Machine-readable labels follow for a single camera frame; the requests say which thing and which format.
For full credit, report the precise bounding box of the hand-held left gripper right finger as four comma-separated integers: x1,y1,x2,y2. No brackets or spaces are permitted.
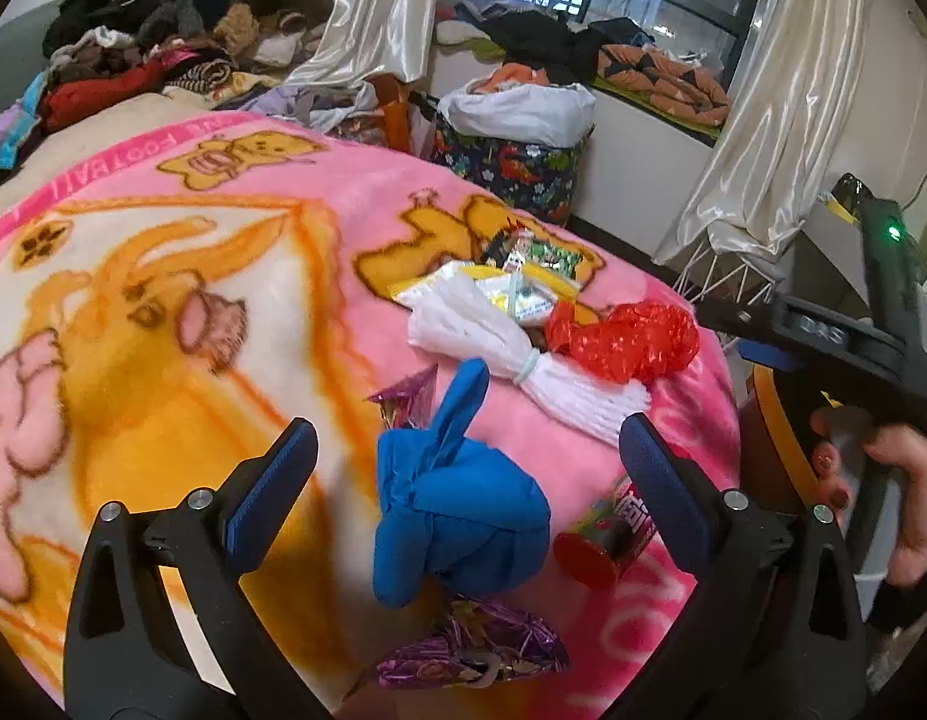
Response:
619,412,869,720

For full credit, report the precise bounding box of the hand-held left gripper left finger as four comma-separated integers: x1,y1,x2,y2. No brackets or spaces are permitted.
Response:
64,418,337,720

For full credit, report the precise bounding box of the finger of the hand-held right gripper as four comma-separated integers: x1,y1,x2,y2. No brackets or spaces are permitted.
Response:
692,298,805,374

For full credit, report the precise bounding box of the yellow-rimmed black trash bin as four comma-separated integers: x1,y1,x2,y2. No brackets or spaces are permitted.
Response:
739,364,832,518

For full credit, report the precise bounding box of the blue rubber glove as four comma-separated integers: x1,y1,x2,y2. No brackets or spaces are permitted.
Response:
373,358,552,610

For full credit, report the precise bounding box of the yellow white snack packet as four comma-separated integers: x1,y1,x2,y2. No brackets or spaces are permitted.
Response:
388,261,584,316

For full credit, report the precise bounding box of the person's right hand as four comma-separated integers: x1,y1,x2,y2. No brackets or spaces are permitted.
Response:
812,406,927,590

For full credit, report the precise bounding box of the red snack cup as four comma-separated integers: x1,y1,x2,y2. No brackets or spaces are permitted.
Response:
553,476,663,590

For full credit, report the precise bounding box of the red plastic bag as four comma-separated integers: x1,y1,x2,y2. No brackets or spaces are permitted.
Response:
544,298,700,385

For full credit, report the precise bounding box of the small purple foil wrapper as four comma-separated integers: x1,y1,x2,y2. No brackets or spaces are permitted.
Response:
367,364,439,432

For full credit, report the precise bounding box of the pink printed blanket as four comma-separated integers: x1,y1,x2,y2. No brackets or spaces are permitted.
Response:
0,111,742,720

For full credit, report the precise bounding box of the small colourful snack wrapper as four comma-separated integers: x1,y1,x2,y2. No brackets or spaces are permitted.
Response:
482,229,584,271

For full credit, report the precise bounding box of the cream satin curtain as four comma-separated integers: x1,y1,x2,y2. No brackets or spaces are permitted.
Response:
283,0,449,91
654,0,869,260

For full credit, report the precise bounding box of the large purple foil wrapper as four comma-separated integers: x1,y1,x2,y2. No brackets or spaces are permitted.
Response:
347,594,571,695

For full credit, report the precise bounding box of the orange patterned quilt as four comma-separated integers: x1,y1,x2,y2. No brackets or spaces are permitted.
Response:
594,43,732,137

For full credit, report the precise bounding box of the dinosaur print storage bag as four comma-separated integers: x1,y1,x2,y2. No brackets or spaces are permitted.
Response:
431,109,592,224

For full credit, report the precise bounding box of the large white plastic bag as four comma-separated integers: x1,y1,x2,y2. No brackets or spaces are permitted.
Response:
439,79,598,145

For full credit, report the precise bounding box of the heap of dark clothes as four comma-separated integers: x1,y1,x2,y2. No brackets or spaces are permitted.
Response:
482,11,607,65

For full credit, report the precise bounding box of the lilac grey cloth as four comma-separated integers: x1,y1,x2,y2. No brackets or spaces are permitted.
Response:
242,79,378,136

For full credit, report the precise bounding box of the orange bag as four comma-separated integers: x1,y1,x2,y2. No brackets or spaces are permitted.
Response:
373,75,434,158

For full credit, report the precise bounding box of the heap of light clothes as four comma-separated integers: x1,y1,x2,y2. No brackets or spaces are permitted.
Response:
435,0,509,61

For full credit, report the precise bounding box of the pile of clothes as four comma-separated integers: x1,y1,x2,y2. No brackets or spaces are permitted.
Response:
0,0,344,173

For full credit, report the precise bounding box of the white wire stool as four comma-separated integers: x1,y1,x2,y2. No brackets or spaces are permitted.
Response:
673,240,779,316

